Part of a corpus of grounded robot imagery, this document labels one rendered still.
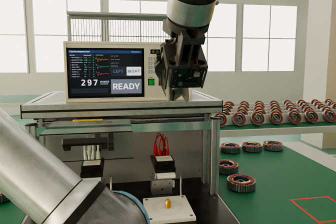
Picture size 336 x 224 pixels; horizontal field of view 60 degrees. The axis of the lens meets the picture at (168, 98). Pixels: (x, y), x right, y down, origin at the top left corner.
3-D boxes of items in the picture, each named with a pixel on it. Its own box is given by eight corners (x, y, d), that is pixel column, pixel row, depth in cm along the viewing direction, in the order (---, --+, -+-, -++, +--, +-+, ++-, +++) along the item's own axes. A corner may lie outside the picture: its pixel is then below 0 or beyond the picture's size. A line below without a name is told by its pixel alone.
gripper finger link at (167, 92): (160, 116, 60) (165, 84, 53) (157, 96, 64) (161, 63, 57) (175, 116, 61) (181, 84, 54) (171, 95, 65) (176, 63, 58)
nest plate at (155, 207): (196, 220, 89) (196, 216, 89) (147, 225, 86) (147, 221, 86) (185, 198, 104) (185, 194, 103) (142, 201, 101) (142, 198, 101)
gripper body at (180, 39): (162, 91, 52) (170, 35, 44) (157, 60, 58) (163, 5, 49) (203, 91, 54) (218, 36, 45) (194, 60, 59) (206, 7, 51)
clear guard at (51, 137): (133, 158, 75) (133, 136, 74) (34, 164, 71) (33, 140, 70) (128, 129, 107) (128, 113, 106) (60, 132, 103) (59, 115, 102)
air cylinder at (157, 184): (172, 193, 107) (172, 179, 107) (152, 195, 106) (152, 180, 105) (169, 187, 112) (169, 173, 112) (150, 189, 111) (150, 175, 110)
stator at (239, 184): (221, 184, 120) (221, 176, 119) (242, 179, 125) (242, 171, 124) (239, 195, 110) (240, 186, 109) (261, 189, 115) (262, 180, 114)
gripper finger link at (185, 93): (175, 116, 61) (181, 84, 54) (171, 95, 65) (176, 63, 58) (190, 115, 61) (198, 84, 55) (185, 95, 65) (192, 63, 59)
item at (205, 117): (208, 121, 112) (209, 113, 111) (37, 127, 101) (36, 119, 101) (207, 120, 113) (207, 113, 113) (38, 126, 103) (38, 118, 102)
